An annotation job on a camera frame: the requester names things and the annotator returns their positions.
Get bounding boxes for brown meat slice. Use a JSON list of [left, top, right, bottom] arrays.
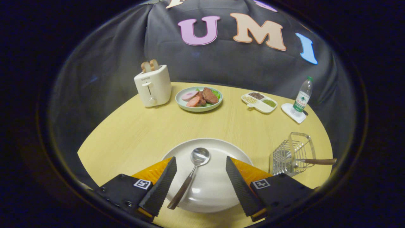
[[202, 88, 219, 105]]

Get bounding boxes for white divided bean dish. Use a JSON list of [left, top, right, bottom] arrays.
[[241, 92, 278, 114]]

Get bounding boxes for wooden-handled metal spoon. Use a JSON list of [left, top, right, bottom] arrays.
[[167, 148, 210, 210]]

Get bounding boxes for white square coaster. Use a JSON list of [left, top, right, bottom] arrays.
[[281, 103, 307, 124]]

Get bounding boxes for clear plastic water bottle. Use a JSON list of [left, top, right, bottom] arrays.
[[290, 76, 314, 117]]

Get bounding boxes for white toaster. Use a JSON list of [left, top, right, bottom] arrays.
[[134, 65, 172, 107]]

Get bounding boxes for wooden-handled metal fork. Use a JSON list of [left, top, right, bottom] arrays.
[[282, 151, 337, 166]]

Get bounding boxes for metal wire cutlery basket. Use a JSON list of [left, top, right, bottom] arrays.
[[269, 132, 316, 177]]

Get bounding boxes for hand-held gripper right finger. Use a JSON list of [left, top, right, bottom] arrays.
[[225, 156, 315, 222]]

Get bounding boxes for pale green food plate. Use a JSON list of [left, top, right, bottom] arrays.
[[175, 86, 223, 112]]

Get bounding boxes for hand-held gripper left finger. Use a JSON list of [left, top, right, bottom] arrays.
[[93, 156, 178, 222]]

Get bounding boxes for large white plate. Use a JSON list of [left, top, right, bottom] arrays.
[[161, 138, 253, 213]]

